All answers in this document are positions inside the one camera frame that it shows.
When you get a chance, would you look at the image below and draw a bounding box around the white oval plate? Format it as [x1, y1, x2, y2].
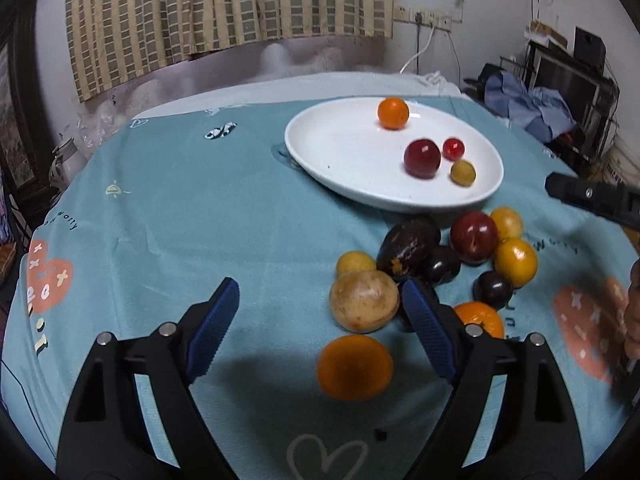
[284, 96, 504, 212]

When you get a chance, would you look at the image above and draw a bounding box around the dark purple plum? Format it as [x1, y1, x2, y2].
[422, 246, 462, 287]
[473, 270, 514, 311]

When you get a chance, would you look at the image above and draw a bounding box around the black power cable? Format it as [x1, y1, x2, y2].
[446, 29, 464, 84]

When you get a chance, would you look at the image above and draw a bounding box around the dark red plum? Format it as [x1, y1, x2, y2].
[449, 211, 500, 266]

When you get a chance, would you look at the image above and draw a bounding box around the black speaker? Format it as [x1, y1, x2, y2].
[573, 26, 607, 69]

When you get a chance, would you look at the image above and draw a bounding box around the tan round passion fruit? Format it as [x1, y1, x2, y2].
[329, 270, 401, 334]

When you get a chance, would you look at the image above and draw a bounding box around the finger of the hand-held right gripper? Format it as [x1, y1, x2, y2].
[544, 172, 640, 233]

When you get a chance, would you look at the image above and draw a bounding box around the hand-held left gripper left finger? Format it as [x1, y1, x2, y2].
[56, 276, 241, 480]

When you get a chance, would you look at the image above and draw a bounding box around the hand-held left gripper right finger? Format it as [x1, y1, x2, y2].
[401, 279, 586, 480]

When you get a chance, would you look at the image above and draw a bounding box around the yellow orange citrus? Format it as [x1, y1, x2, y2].
[494, 238, 539, 288]

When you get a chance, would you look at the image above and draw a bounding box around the beige checked curtain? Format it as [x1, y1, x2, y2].
[65, 0, 396, 103]

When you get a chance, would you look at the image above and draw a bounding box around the dark wooden furniture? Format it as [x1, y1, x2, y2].
[0, 0, 66, 246]

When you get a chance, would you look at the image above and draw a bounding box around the blue clothes pile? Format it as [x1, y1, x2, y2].
[484, 71, 577, 143]

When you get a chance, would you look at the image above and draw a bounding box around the small olive yellow fruit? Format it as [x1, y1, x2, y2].
[450, 159, 477, 187]

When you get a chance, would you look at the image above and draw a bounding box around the teal printed tablecloth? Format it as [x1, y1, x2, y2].
[0, 95, 640, 480]

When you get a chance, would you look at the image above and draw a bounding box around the black monitor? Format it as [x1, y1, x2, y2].
[526, 41, 619, 128]

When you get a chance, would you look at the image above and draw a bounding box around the yellow round fruit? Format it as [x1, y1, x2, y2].
[489, 206, 524, 241]

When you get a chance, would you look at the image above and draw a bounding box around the white power cable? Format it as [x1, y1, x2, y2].
[400, 24, 436, 74]

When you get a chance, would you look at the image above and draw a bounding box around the person's right hand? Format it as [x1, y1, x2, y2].
[621, 257, 640, 361]

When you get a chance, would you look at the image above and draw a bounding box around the large orange mandarin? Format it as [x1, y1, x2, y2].
[317, 335, 394, 401]

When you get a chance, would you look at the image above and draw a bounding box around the small orange mandarin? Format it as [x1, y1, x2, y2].
[377, 97, 411, 131]

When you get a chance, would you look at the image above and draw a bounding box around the dark purple passion fruit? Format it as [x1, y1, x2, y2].
[376, 215, 442, 282]

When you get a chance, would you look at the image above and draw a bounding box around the white wall outlet strip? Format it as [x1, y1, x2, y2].
[392, 5, 453, 29]

